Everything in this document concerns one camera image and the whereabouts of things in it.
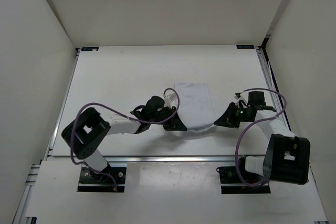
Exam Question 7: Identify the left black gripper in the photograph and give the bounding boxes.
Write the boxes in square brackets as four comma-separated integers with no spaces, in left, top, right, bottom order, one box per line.
[150,106,186,131]

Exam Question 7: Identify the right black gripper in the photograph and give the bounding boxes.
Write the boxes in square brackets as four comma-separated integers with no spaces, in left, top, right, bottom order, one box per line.
[214,101,252,128]

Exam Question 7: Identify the white skirt cloth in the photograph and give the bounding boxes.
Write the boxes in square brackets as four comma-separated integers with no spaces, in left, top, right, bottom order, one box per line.
[174,82,216,133]

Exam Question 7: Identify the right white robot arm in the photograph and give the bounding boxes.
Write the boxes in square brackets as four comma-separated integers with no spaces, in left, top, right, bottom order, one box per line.
[214,88,310,187]

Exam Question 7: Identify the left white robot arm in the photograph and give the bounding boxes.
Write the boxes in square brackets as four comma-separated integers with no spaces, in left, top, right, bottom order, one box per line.
[61,96,187,182]

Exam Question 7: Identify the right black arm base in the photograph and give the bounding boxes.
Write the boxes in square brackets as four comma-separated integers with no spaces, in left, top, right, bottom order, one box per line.
[216,161,271,195]

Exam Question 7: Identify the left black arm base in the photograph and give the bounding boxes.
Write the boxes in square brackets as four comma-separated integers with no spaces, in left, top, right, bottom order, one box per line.
[77,165,127,193]

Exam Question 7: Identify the right blue corner label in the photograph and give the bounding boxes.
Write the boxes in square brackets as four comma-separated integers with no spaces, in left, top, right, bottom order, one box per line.
[236,45,255,49]

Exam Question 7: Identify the blue corner label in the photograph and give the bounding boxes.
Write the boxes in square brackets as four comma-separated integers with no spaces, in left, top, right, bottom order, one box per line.
[81,47,99,51]
[236,45,255,49]

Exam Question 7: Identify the left blue corner label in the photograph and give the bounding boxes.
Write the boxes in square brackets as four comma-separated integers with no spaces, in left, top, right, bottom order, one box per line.
[81,47,99,51]

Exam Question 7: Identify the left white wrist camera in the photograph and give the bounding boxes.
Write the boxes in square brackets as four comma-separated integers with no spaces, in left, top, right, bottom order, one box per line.
[164,93,176,108]

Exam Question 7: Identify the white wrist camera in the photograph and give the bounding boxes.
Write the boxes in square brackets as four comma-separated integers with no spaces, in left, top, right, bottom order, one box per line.
[234,92,248,108]
[164,93,176,108]

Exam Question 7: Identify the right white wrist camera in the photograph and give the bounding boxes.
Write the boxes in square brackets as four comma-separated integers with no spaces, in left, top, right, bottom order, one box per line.
[234,92,248,108]

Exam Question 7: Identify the aluminium frame rail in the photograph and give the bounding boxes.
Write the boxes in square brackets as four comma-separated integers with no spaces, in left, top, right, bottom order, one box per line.
[41,155,301,163]

